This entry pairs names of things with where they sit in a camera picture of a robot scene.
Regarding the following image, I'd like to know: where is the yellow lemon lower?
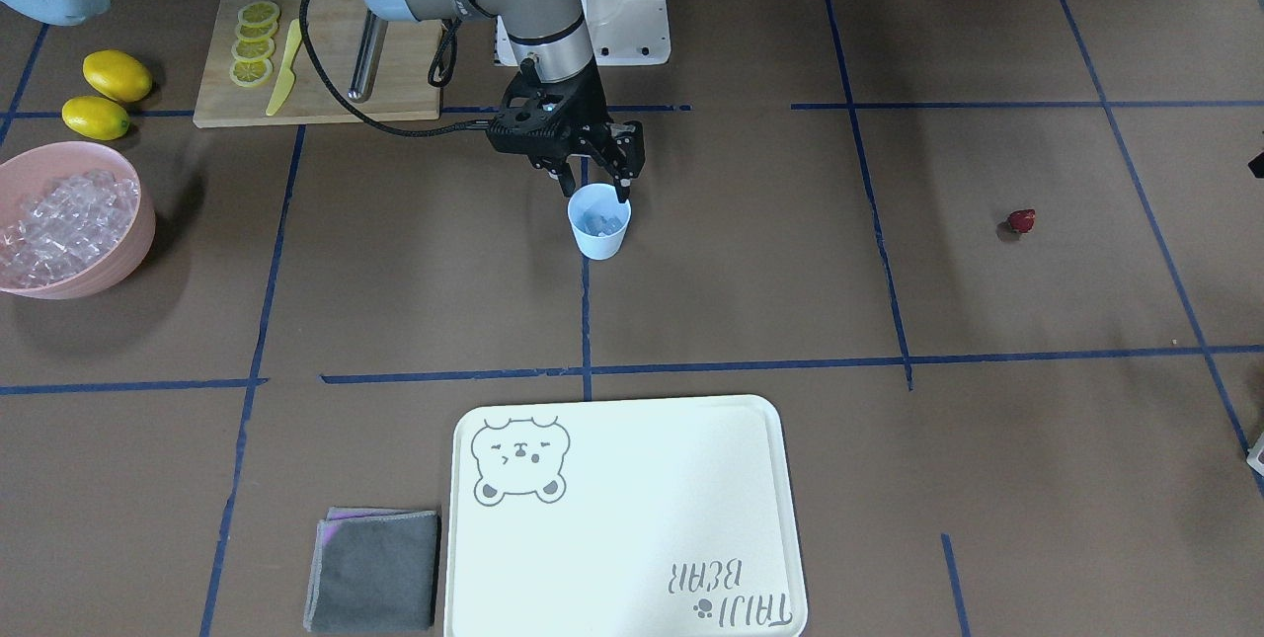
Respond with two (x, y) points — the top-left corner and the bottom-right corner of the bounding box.
(59, 96), (131, 142)

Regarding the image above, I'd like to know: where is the yellow lemon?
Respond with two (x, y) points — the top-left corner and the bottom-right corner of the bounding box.
(59, 96), (131, 142)
(81, 51), (153, 105)

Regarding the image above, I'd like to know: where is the yellow lemon upper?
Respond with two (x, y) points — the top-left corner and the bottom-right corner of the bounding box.
(81, 51), (153, 105)

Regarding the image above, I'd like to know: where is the lemon slice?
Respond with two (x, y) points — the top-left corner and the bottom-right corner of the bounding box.
(236, 1), (281, 27)
(235, 20), (278, 43)
(231, 38), (276, 62)
(228, 59), (273, 88)

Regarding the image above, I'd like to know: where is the clear ice cubes pile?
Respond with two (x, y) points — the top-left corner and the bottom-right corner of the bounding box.
(1, 169), (140, 287)

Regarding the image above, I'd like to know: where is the light blue plastic cup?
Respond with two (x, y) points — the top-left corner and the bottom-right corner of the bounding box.
(566, 183), (632, 262)

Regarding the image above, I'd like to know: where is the red strawberry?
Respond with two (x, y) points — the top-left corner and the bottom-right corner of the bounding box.
(1005, 209), (1036, 235)

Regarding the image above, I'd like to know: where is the yellow plastic knife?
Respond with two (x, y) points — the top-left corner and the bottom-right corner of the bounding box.
(265, 19), (305, 118)

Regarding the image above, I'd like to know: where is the wooden cutting board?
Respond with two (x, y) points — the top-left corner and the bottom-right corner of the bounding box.
(193, 0), (441, 129)

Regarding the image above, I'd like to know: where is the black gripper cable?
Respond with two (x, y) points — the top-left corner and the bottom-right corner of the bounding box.
(298, 0), (495, 138)

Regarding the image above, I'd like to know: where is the grey folded cloth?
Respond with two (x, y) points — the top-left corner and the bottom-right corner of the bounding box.
(302, 507), (439, 634)

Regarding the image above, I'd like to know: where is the cream bear tray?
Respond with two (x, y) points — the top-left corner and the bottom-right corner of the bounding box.
(442, 394), (809, 636)

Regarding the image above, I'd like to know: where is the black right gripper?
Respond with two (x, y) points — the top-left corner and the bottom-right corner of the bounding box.
(528, 64), (645, 203)

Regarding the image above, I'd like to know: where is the pink bowl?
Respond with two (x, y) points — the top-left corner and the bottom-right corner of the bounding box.
(3, 142), (155, 300)

